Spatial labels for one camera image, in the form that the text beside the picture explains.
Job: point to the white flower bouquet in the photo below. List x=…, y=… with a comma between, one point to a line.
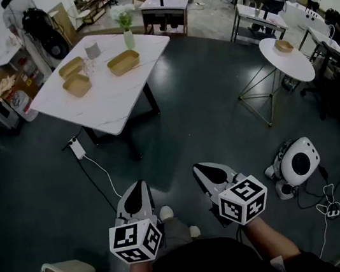
x=122, y=15

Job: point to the person's grey trousers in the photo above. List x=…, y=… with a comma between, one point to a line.
x=176, y=231

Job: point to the white plug adapter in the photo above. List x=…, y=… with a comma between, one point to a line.
x=330, y=208

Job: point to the brown cardboard box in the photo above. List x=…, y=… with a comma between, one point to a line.
x=24, y=83

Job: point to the clear glass cup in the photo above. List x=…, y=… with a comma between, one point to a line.
x=88, y=65

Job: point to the low wooden shelf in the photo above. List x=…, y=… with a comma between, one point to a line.
x=93, y=3

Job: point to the long white counter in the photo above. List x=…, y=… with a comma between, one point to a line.
x=301, y=13

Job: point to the person's right forearm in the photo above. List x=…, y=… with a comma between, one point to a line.
x=268, y=238

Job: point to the black office chair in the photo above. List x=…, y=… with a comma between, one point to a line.
x=335, y=85

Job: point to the person's white shoe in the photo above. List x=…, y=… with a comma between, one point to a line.
x=194, y=230
x=166, y=212

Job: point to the white top desk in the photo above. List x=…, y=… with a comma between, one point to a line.
x=261, y=16
x=164, y=4

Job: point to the white power strip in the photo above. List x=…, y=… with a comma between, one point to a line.
x=77, y=147

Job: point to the white round stool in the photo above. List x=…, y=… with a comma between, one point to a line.
x=82, y=16

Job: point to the person's black shirt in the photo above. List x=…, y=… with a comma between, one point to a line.
x=211, y=267

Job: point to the small white round table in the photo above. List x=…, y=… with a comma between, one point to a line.
x=9, y=54

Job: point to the pale green vase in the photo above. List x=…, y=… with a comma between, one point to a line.
x=129, y=39

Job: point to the grey mug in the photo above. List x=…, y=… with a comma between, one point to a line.
x=92, y=50

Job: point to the round white side table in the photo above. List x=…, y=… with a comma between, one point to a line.
x=287, y=64

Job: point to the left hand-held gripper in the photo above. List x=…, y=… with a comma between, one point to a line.
x=129, y=239

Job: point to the silver metal case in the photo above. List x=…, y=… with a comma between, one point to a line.
x=3, y=114

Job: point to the brown paper tray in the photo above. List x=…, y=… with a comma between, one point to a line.
x=71, y=68
x=124, y=63
x=77, y=86

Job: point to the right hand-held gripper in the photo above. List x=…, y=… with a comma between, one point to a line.
x=243, y=200

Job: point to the small tan box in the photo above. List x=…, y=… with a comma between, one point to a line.
x=284, y=46

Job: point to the white marble table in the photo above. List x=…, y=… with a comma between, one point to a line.
x=151, y=101

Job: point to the black white backpack device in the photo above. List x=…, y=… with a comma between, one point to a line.
x=46, y=33

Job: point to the crumpled beige paper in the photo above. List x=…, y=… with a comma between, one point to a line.
x=6, y=84

